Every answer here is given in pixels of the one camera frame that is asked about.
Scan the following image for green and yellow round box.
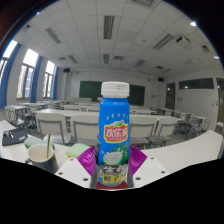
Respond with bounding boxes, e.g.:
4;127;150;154
23;136;56;151

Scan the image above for ceiling light panels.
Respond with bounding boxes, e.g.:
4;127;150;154
19;0;208;75

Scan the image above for dark door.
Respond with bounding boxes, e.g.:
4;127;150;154
165;82;177;111

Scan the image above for row of windows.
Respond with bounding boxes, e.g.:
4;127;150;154
0;39;56;100

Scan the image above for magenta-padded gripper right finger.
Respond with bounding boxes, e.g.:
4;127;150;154
125;144;168;189

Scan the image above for dark high wall window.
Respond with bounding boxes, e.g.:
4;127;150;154
178;77;215;91

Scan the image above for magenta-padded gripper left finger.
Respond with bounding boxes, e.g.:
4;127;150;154
54;145;100;190

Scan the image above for dark green blackboard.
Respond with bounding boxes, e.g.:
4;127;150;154
78;80;146;107

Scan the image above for wooden stir stick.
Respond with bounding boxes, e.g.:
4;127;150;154
45;133;52;160

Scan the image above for blue curtains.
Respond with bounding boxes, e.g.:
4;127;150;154
0;43;61;110

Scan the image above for blue white-capped drink bottle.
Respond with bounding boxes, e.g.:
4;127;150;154
94;81;131;187

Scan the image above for classroom desks and chairs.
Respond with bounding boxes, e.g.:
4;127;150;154
4;96;224;148

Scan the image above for black notebook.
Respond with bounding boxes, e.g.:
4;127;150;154
1;128;30;147

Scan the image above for dark blue paper cup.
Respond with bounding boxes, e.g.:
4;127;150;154
24;143;61;175

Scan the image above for white ceiling projector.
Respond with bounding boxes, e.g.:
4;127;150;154
175;35;193;48

